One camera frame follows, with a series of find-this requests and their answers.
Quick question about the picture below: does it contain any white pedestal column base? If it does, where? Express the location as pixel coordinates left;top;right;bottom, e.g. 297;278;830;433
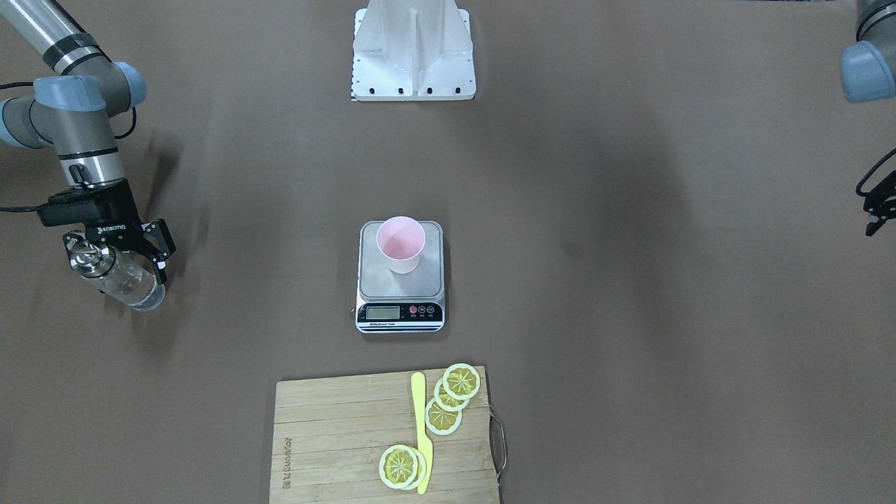
350;1;477;102

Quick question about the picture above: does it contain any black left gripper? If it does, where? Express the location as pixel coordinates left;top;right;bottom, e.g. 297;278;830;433
863;170;895;238

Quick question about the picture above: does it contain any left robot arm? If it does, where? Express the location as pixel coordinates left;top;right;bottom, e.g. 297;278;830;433
839;1;895;238

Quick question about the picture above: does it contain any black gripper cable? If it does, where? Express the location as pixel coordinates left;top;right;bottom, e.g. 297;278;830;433
855;147;896;197

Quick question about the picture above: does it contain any glass sauce bottle metal spout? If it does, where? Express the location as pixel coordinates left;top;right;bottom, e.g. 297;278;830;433
66;238;166;312

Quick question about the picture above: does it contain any yellow plastic knife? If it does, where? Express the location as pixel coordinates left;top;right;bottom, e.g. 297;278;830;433
410;371;434;495

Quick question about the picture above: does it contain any pink plastic cup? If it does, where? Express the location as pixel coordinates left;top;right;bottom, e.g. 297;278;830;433
375;215;426;274

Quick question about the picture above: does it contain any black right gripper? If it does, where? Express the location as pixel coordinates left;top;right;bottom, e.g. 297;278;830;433
36;178;176;285

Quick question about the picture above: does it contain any lemon slice front pair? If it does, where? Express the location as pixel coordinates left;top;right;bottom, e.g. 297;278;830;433
378;444;428;491

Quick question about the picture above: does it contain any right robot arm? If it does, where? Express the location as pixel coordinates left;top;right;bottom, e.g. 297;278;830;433
1;1;176;284

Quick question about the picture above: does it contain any silver kitchen scale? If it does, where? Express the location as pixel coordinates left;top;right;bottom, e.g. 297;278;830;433
355;220;447;334

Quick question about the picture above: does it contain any lemon slice top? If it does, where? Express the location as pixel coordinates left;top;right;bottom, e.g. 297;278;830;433
442;363;482;401

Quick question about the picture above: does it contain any bamboo cutting board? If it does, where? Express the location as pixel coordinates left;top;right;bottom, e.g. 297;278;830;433
269;371;501;503

